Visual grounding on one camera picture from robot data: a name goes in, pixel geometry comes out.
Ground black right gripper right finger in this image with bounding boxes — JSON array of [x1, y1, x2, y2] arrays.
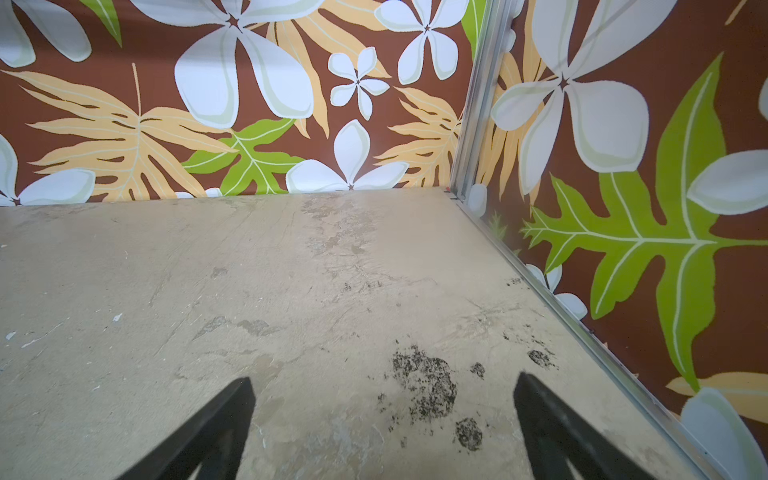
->
[[513, 372, 652, 479]]

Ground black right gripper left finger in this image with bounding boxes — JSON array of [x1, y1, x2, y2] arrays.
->
[[120, 377, 256, 479]]

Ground aluminium frame corner post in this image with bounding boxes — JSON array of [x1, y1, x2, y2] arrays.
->
[[450, 0, 524, 201]]

